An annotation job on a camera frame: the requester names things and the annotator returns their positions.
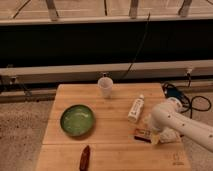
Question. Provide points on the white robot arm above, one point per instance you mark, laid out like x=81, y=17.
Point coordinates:
x=167, y=114

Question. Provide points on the green ceramic bowl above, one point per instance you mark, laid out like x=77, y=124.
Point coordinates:
x=77, y=120

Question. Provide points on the translucent yellowish gripper finger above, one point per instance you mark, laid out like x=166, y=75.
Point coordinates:
x=155, y=138

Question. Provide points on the translucent plastic cup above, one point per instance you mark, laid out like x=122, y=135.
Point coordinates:
x=105, y=85

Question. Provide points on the dark brown eraser block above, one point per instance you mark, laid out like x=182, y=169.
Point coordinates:
x=143, y=135

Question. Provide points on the white plastic bottle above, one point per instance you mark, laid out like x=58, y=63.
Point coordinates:
x=135, y=111

